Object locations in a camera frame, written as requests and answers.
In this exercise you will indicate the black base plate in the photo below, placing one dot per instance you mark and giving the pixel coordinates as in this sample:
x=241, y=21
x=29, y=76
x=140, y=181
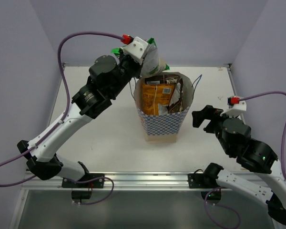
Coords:
x=87, y=183
x=198, y=180

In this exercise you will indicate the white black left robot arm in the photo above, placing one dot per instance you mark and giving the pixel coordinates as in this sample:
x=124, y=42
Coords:
x=106, y=80

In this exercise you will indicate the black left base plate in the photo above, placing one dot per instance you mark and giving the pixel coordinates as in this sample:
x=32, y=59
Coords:
x=87, y=183

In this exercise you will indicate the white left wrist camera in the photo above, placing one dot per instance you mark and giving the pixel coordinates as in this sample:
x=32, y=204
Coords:
x=137, y=49

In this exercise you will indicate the aluminium mounting rail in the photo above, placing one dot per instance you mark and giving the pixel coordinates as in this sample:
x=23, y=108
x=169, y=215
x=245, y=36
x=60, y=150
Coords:
x=146, y=181

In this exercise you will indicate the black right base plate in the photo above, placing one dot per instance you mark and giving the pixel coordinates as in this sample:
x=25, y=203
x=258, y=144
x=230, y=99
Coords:
x=198, y=180

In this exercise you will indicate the green Chuba chips bag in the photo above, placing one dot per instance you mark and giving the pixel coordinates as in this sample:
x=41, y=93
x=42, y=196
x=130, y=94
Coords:
x=152, y=64

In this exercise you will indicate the yellow snack bag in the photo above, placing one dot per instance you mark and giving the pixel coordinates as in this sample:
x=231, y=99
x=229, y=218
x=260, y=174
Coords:
x=156, y=98

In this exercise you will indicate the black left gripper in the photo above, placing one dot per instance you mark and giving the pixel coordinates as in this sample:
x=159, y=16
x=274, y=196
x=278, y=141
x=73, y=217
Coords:
x=132, y=65

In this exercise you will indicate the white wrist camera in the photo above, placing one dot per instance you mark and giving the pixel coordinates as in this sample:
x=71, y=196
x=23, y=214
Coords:
x=235, y=107
x=137, y=49

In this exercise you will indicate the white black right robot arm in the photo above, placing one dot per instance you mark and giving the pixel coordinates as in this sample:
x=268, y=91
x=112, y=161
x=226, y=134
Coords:
x=257, y=157

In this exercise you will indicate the dark brown snack bag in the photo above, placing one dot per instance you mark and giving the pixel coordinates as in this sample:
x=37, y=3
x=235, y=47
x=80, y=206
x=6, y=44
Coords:
x=175, y=104

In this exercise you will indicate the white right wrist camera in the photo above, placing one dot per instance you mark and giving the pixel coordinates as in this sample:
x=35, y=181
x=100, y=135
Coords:
x=235, y=107

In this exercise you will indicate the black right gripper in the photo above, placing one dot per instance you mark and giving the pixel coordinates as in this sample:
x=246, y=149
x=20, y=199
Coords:
x=209, y=112

